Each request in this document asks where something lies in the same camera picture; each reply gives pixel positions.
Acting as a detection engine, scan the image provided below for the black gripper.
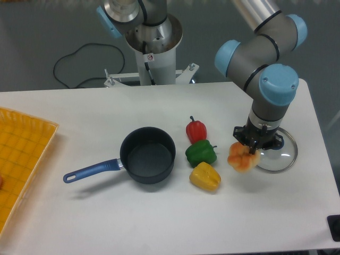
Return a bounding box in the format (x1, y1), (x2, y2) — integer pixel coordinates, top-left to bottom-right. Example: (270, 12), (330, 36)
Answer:
(233, 119), (283, 154)

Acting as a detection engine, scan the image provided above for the round orange bread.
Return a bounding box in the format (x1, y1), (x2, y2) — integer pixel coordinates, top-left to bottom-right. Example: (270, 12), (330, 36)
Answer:
(227, 142), (261, 173)

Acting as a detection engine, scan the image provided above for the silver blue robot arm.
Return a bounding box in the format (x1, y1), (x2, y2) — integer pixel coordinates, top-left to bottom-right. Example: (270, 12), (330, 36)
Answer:
(96, 1), (308, 154)

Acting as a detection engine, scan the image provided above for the glass pot lid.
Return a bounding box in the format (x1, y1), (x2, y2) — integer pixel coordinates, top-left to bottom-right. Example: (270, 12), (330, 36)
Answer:
(256, 127), (298, 174)

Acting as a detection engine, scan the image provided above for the green bell pepper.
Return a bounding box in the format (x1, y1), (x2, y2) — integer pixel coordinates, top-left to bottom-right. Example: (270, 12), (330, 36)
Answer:
(185, 140), (217, 168)

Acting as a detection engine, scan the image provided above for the yellow bell pepper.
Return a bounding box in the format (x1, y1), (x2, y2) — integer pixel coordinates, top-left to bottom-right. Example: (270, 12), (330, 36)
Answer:
(189, 162), (221, 192)

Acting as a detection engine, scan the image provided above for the red bell pepper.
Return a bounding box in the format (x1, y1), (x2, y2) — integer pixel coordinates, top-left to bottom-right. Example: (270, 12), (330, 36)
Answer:
(185, 116), (207, 144)

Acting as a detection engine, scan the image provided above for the black corner device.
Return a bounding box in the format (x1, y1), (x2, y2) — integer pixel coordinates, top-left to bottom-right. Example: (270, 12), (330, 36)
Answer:
(327, 215), (340, 242)

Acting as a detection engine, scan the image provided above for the yellow woven basket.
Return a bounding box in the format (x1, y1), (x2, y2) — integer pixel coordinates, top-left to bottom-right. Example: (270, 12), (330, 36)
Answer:
(1, 107), (59, 233)

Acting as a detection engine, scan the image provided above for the dark pot blue handle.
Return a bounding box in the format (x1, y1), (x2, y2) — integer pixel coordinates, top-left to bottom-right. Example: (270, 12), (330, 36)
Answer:
(63, 127), (176, 184)

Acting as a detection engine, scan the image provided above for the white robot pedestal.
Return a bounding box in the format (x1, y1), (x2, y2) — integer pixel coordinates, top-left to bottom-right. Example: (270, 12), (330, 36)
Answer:
(104, 14), (199, 88)

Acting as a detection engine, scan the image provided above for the black floor cable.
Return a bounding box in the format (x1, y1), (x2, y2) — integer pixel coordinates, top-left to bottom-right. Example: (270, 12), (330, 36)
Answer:
(53, 43), (125, 89)

